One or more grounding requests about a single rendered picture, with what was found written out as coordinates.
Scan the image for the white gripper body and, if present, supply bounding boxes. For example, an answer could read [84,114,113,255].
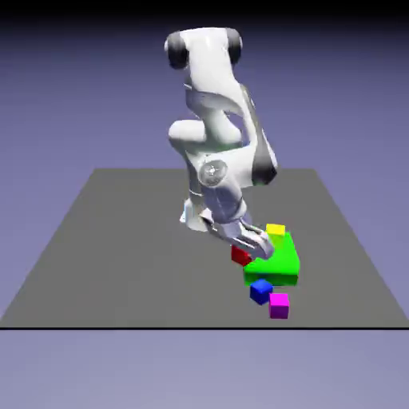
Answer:
[220,221,275,260]

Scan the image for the small red cube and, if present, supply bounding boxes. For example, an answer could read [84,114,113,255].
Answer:
[231,244,253,268]

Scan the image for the small blue cube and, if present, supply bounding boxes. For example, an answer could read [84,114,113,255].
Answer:
[249,279,275,306]

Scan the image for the small magenta cube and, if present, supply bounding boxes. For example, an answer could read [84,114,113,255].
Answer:
[268,292,290,320]

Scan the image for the large green box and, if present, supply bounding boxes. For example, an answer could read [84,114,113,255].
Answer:
[243,231,301,288]

